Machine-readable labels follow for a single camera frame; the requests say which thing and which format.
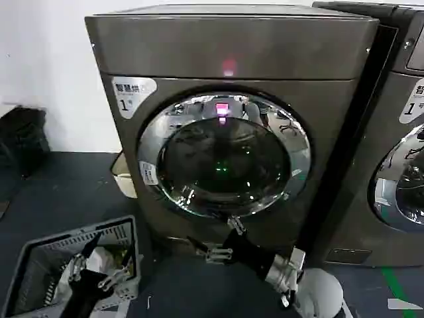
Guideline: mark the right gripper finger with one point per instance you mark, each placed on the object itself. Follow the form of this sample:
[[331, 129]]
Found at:
[[236, 225], [215, 253]]

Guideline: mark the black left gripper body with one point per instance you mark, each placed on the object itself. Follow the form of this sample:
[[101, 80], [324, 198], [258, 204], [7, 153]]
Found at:
[[84, 291]]

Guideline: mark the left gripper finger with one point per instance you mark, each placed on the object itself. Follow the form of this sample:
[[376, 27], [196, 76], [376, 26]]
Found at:
[[75, 265], [114, 276]]

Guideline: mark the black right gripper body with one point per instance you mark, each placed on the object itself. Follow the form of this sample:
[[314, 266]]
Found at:
[[246, 250]]

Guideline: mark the yellow-green cloth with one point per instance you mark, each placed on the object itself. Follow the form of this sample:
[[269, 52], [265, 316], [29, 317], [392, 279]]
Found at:
[[123, 256]]

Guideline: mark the white cloth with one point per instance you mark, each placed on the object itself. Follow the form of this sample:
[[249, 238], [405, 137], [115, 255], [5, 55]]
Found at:
[[99, 258]]

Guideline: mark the grey plastic laundry basket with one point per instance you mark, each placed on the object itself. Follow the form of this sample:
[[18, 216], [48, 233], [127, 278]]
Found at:
[[36, 258]]

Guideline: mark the round glass dryer door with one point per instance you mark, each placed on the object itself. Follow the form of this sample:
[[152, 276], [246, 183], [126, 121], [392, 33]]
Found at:
[[407, 185], [225, 165]]

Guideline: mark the beige plastic bin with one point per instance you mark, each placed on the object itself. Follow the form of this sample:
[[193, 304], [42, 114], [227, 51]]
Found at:
[[123, 180]]

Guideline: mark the small white door sticker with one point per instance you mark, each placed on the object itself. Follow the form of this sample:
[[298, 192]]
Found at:
[[149, 173]]

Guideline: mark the black crate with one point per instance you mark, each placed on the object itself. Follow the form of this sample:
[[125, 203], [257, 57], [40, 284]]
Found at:
[[23, 142]]

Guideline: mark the green floor tape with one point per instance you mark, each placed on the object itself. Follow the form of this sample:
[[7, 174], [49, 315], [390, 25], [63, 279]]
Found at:
[[391, 288]]

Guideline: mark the white energy label sticker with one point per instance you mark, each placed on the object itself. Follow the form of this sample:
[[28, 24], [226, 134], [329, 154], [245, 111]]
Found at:
[[412, 102], [132, 96]]

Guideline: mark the grey front-load dryer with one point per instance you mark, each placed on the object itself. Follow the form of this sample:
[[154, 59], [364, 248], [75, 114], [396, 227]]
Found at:
[[198, 49], [397, 165]]

